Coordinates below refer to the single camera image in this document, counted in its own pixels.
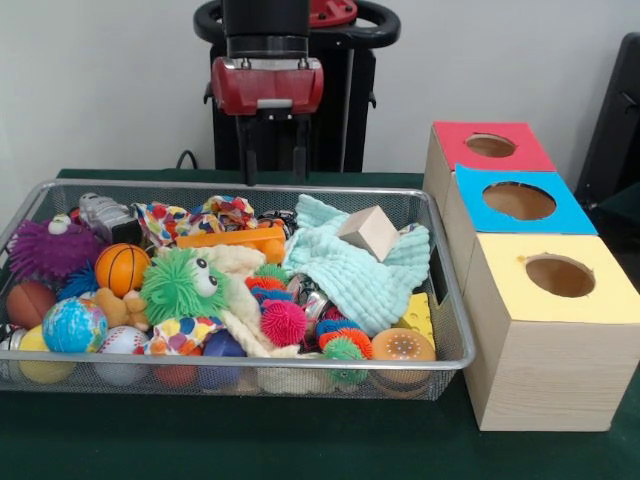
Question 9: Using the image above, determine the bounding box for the brown toy football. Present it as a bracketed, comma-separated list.
[5, 281, 58, 330]

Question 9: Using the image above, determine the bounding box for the orange plastic toy block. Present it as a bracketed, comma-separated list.
[174, 224, 287, 264]

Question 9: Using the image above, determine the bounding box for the wooden box with three holes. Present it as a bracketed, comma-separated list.
[422, 120, 640, 432]

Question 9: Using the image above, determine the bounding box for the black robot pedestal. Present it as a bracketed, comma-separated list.
[193, 0, 401, 174]

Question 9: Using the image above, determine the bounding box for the green spiky ball with eyes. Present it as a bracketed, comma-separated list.
[139, 248, 231, 326]

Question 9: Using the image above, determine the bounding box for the mint green cloth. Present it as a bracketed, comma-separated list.
[282, 193, 432, 337]

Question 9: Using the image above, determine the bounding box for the purple spiky ball with eyes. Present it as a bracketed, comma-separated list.
[8, 214, 104, 281]

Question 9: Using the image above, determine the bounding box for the globe print ball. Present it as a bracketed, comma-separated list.
[42, 296, 110, 354]

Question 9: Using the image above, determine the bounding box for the dark green table cloth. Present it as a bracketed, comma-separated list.
[0, 168, 640, 480]

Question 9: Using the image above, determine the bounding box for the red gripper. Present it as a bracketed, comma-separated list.
[209, 57, 325, 187]

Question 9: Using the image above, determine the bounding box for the toy burger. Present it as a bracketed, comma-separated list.
[370, 327, 437, 399]

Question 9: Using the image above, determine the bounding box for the white baseball toy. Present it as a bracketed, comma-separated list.
[94, 325, 151, 386]

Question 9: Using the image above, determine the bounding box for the orange basketball toy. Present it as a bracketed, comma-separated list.
[93, 243, 152, 300]

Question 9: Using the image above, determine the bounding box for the wire mesh bin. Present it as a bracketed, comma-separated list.
[0, 178, 476, 401]

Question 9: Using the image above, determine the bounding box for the plain wooden cube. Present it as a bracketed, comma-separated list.
[337, 207, 401, 264]

